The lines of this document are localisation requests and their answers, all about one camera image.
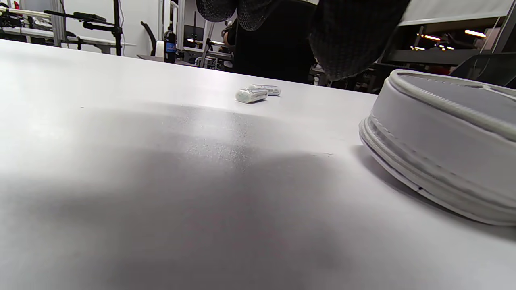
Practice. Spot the black mesh armrest chair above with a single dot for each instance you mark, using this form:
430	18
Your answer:
487	70

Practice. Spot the black high-back office chair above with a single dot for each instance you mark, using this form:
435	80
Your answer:
274	52

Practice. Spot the dark bottle blue label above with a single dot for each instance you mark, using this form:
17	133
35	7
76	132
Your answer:
169	46

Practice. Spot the person's left hand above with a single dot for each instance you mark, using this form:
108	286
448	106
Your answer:
350	36

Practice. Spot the white eraser blue sleeve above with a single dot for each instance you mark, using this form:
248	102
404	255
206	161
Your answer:
268	89
250	96

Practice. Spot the white cartoon print pencil case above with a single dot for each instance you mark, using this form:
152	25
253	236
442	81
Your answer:
423	141

